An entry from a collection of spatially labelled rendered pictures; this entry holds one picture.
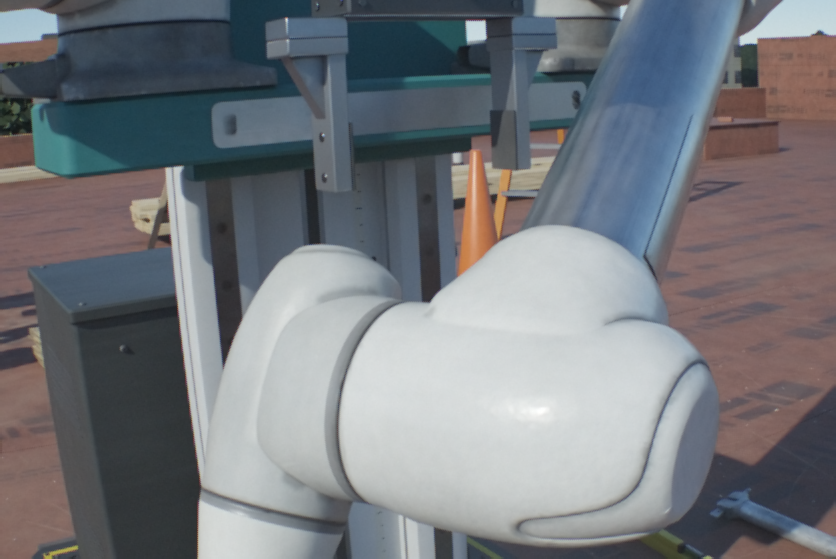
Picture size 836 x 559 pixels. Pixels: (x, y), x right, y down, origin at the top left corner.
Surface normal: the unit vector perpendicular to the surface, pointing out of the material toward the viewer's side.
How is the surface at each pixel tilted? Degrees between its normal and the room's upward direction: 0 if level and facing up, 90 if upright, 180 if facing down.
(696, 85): 67
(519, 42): 90
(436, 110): 90
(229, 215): 90
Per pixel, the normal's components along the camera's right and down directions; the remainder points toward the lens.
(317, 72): 0.55, 0.11
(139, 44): 0.28, 0.06
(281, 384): -0.62, -0.32
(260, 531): 0.00, -0.06
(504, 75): -0.83, 0.13
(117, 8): 0.04, 0.18
